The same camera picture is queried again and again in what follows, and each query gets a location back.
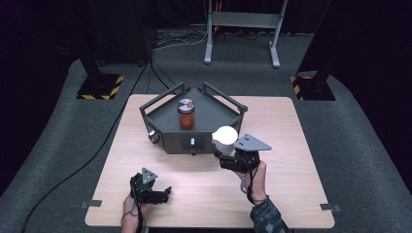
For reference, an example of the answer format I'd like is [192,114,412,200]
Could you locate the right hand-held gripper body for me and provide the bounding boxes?
[220,133,272,174]

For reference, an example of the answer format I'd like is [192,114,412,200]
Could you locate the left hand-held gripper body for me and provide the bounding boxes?
[129,167,159,205]

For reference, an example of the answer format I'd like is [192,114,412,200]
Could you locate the dark grey corner shelf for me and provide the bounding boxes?
[139,82,249,157]

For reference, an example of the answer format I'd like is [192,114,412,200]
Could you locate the glass spice jar silver lid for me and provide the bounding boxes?
[177,98,196,131]

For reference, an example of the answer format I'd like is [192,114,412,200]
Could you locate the person's left hand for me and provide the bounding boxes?
[121,194,153,233]

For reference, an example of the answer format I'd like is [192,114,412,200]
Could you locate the person's right hand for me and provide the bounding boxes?
[234,160,268,204]

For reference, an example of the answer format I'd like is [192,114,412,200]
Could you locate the grey tape piece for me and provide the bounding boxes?
[80,199,103,209]
[320,203,342,214]

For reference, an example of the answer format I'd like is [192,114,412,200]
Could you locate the black stand striped base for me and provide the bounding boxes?
[290,0,336,102]
[76,0,125,101]

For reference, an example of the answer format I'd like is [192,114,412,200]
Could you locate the grey metal stand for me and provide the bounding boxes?
[203,0,289,69]

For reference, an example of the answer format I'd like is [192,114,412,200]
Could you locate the right hand-held gripper cable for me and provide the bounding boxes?
[240,161,260,206]

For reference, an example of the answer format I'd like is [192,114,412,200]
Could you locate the long black floor cable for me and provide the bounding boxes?
[20,57,154,233]

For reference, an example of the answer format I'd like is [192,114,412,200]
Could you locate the short black floor cable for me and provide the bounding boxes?
[147,57,170,93]

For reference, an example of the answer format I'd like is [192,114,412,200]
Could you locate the bundle of floor cables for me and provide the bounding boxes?
[152,29,209,52]

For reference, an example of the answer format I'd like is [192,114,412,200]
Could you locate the orange hanging cables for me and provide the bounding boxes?
[211,0,226,33]

